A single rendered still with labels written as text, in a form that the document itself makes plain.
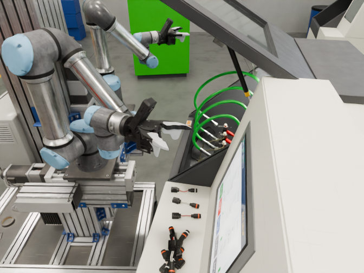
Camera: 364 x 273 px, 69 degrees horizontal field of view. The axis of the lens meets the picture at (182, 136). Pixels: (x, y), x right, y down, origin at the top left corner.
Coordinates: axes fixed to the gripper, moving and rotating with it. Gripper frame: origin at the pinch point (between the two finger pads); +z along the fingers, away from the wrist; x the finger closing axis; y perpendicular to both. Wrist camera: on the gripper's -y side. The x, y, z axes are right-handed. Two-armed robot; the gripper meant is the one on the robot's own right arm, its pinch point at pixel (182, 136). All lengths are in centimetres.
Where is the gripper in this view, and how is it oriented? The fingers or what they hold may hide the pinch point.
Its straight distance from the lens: 78.2
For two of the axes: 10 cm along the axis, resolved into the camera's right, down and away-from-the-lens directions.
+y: -0.6, 8.8, 4.8
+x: -4.5, 4.0, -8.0
